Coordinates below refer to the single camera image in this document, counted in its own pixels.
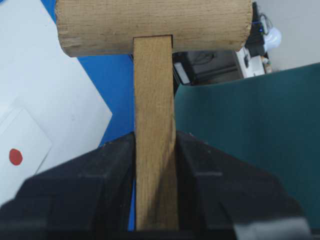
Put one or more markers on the white paper strip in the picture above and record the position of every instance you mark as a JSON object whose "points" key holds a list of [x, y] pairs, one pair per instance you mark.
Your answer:
{"points": [[23, 148]]}

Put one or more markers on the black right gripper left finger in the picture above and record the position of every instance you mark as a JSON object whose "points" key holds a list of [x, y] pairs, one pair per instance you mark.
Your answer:
{"points": [[86, 198]]}

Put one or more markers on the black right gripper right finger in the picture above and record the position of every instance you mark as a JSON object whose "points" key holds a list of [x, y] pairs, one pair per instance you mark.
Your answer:
{"points": [[221, 197]]}

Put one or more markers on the wooden mallet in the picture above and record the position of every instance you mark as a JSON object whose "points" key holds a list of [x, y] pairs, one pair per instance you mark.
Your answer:
{"points": [[152, 30]]}

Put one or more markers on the blue table cloth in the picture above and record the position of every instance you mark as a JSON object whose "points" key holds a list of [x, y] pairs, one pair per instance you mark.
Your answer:
{"points": [[110, 82]]}

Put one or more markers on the white desk with clutter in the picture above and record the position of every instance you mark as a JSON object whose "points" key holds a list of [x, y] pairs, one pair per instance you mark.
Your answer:
{"points": [[206, 67]]}

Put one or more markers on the white foam board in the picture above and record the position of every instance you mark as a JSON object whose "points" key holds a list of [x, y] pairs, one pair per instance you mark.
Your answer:
{"points": [[36, 75]]}

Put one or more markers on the green backdrop curtain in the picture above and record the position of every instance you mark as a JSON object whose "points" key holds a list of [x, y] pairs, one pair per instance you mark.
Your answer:
{"points": [[271, 121]]}

